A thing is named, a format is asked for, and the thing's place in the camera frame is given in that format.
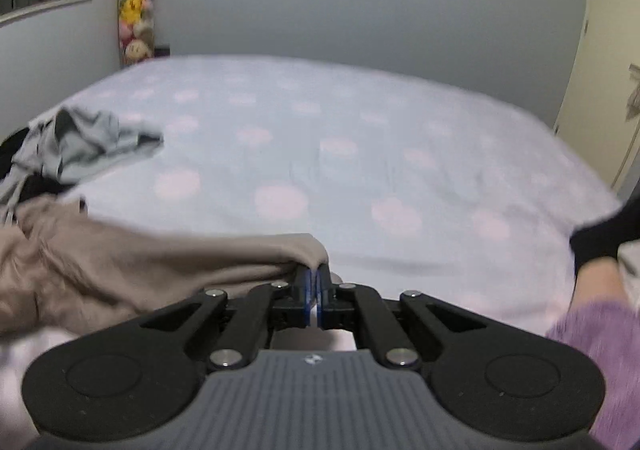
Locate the black garment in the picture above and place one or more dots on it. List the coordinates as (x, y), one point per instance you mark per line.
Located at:
(36, 184)

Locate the light grey knit garment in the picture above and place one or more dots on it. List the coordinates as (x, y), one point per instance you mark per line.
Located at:
(10, 189)

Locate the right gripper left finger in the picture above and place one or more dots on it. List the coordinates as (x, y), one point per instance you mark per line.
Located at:
(291, 306)

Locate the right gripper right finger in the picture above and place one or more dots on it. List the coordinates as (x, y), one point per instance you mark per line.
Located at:
(334, 304)

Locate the taupe brown shirt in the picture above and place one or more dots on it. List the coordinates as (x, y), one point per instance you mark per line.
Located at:
(62, 268)

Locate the purple fuzzy sleeve forearm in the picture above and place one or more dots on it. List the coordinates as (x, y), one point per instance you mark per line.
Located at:
(602, 324)

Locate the grey-blue garment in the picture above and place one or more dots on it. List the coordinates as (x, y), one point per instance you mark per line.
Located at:
(76, 144)

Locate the cream door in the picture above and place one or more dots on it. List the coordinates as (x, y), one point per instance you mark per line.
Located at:
(594, 119)

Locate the polka dot bed sheet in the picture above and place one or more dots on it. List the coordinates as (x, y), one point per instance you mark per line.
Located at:
(405, 182)

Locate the black sock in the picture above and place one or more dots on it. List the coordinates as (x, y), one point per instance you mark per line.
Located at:
(603, 240)

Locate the door handle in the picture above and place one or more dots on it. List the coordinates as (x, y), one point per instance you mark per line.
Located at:
(633, 102)

